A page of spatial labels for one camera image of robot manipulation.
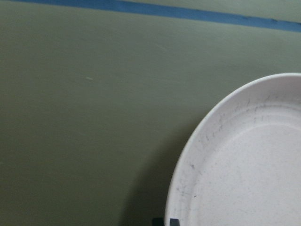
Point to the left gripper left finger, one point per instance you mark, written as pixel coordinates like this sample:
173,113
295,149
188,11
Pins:
157,222

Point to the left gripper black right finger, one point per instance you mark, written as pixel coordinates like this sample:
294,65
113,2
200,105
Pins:
174,222

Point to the pink plate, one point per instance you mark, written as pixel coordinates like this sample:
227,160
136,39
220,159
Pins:
242,164

